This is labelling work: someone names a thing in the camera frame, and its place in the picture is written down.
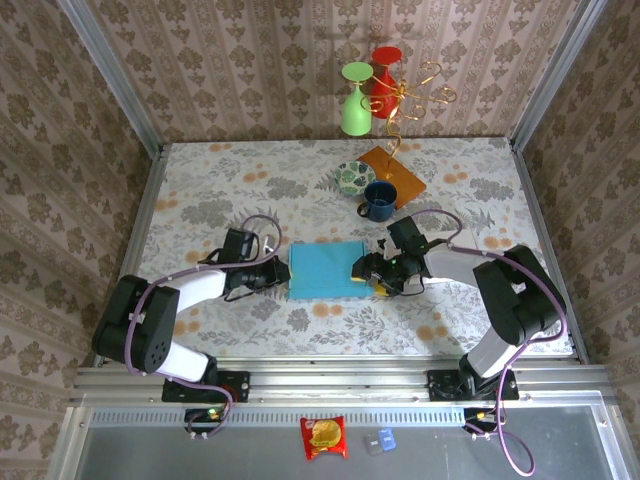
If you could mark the blue paper box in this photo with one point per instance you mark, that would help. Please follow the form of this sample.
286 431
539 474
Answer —
325 270

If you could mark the red wine glass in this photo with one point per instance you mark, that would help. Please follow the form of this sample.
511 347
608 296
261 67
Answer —
382 92

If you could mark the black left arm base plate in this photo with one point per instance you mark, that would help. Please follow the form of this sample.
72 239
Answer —
235 387

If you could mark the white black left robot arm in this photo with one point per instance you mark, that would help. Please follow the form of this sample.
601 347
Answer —
200 287

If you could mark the aluminium front rail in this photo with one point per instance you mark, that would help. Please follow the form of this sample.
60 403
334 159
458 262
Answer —
340 385

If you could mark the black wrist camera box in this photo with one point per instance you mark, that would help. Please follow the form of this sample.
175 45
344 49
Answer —
405 235
240 245

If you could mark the small black controller board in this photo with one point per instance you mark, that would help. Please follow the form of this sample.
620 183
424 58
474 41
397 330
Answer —
480 417
205 417

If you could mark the green wine glass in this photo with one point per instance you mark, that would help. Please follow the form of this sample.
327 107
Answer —
355 117

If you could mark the aluminium table side rail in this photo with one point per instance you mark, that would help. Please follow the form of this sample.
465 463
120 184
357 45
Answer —
145 210
545 225

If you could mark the small grey packet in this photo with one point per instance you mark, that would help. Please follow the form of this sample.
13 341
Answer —
371 444

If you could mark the small blue packet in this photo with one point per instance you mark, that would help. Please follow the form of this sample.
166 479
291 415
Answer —
387 439

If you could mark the red snack packet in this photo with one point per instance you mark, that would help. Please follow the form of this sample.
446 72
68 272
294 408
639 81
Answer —
323 437

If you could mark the aluminium frame post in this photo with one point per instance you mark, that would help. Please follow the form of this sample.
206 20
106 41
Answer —
555 75
110 75

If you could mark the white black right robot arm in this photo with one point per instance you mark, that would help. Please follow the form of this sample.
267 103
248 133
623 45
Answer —
450 265

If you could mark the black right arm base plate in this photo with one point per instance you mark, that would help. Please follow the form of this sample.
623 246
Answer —
445 385

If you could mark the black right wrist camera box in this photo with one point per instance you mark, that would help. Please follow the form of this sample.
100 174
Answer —
405 235

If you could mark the orange wooden board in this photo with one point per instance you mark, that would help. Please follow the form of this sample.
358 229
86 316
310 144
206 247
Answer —
410 185

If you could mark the green leaf pattern bowl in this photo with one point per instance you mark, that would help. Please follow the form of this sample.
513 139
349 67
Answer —
350 175

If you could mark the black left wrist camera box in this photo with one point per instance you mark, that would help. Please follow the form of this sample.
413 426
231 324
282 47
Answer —
240 245

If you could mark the floral tablecloth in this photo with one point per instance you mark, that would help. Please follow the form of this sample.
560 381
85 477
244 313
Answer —
350 330

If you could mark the dark blue mug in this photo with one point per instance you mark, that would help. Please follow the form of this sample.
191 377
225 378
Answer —
380 205

